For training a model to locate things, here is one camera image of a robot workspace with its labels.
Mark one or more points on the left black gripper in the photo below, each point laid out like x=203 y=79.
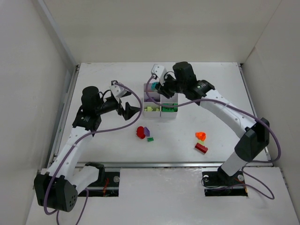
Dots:
x=121 y=108

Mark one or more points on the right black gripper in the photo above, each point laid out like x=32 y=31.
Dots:
x=165 y=88

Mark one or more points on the cyan lego block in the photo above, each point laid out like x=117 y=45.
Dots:
x=153 y=86

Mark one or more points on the purple lego plate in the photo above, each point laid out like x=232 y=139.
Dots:
x=152 y=99

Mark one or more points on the lime green lego brick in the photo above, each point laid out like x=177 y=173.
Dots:
x=149 y=109

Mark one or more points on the small purple lego brick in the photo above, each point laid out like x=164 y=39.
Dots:
x=146 y=132

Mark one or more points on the orange lego piece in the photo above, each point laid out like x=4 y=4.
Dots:
x=200 y=136

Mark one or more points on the pale lime lego brick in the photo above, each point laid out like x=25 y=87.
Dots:
x=200 y=142

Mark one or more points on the large red lego brick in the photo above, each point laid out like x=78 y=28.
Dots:
x=201 y=148

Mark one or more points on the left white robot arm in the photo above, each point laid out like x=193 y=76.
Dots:
x=59 y=186

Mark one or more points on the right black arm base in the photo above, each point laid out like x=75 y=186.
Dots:
x=217 y=183

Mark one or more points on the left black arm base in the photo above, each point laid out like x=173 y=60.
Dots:
x=107 y=179

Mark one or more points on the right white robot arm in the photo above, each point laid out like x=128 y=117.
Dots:
x=253 y=133

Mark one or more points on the white divided sorting container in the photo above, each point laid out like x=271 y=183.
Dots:
x=163 y=101

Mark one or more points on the small green lego piece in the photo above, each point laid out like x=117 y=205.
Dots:
x=150 y=139

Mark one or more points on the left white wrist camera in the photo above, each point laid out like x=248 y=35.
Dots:
x=114 y=87

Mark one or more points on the metal rail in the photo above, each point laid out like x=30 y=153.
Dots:
x=118 y=145

